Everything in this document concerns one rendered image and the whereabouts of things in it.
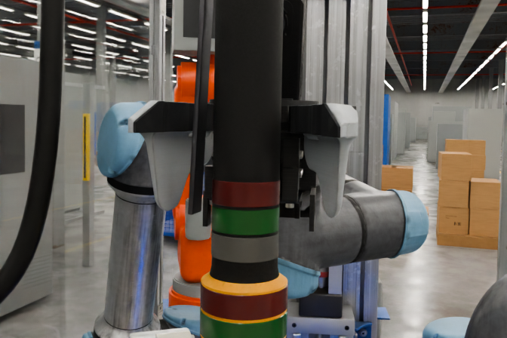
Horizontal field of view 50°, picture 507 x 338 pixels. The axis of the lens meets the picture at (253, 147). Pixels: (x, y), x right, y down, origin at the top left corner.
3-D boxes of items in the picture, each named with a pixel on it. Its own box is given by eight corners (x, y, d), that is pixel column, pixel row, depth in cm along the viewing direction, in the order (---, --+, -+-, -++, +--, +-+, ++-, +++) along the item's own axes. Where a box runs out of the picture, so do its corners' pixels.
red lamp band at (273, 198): (221, 209, 25) (221, 182, 25) (204, 198, 28) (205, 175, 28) (290, 207, 26) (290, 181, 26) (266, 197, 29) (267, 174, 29)
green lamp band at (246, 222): (220, 237, 25) (221, 210, 25) (204, 223, 28) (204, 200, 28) (289, 234, 26) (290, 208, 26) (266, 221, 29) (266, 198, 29)
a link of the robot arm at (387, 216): (229, 160, 103) (425, 281, 63) (175, 161, 97) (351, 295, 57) (237, 99, 100) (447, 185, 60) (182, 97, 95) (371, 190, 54)
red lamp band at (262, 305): (210, 325, 24) (211, 298, 24) (192, 294, 29) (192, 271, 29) (301, 316, 26) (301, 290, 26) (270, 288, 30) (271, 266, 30)
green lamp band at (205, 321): (210, 353, 25) (210, 327, 24) (192, 319, 29) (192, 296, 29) (300, 343, 26) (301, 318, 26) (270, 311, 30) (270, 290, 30)
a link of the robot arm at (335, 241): (361, 290, 56) (364, 184, 55) (269, 308, 50) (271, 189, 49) (314, 271, 63) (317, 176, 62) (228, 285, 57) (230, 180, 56)
